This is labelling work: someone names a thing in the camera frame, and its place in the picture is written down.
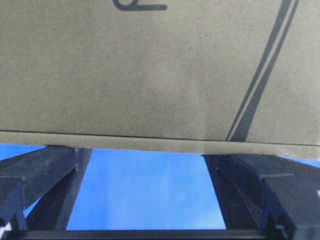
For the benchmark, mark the brown polymaker cardboard box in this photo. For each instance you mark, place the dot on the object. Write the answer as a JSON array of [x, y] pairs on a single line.
[[186, 76]]

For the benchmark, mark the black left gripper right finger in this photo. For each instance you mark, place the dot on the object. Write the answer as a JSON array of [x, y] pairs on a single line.
[[266, 192]]

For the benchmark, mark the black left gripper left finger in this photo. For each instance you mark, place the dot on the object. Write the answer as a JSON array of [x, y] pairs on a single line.
[[38, 189]]

